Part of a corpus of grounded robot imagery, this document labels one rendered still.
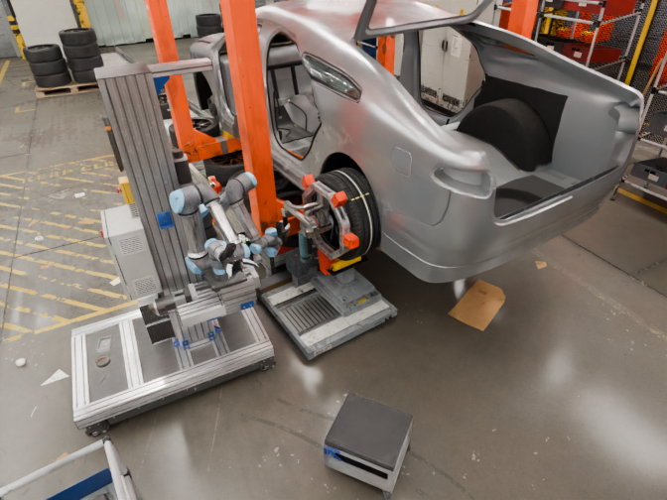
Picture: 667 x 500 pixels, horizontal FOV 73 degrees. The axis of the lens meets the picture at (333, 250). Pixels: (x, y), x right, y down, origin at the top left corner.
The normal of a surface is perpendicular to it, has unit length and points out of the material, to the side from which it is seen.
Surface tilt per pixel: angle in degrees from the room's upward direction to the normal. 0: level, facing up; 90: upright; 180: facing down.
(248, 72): 90
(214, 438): 0
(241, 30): 90
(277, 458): 0
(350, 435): 0
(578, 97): 71
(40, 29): 90
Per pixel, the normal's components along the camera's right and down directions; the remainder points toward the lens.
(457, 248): -0.11, 0.69
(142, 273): 0.44, 0.51
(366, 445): -0.03, -0.82
